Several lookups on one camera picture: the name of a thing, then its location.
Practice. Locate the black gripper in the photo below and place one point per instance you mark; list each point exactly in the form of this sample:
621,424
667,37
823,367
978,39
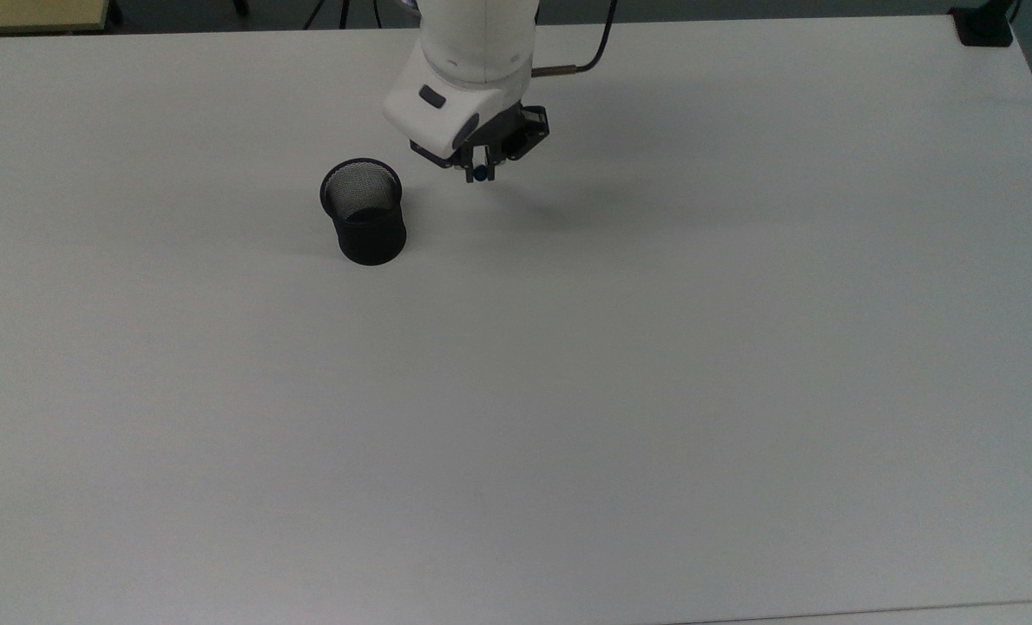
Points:
520,130

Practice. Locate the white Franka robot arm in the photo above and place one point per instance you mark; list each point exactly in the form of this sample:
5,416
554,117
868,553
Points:
472,61

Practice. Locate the black mesh pen cup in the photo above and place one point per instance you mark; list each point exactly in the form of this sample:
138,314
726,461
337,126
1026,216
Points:
370,234

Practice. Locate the black tripod legs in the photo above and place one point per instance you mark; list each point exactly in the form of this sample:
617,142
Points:
343,12

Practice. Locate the light wooden side table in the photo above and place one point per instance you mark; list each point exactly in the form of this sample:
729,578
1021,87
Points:
29,13

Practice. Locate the black table clamp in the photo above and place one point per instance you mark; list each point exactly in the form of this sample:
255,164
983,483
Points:
984,26

